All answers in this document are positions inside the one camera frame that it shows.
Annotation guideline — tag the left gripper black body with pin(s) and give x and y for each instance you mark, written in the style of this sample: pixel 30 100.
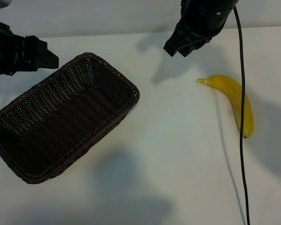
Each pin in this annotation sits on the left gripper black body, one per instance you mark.
pixel 9 54

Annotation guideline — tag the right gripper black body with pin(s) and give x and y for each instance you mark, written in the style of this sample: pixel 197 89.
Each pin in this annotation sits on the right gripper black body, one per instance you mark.
pixel 208 16

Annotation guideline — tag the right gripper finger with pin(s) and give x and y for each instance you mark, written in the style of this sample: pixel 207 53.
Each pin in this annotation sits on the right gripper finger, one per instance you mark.
pixel 193 45
pixel 178 38

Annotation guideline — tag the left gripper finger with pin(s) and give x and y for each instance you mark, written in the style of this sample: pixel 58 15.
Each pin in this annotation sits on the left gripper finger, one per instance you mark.
pixel 39 47
pixel 46 61

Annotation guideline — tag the dark brown woven basket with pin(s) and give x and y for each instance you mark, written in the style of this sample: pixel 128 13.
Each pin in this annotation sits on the dark brown woven basket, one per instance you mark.
pixel 61 112

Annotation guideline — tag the yellow banana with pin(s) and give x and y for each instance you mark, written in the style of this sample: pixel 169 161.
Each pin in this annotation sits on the yellow banana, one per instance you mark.
pixel 231 91

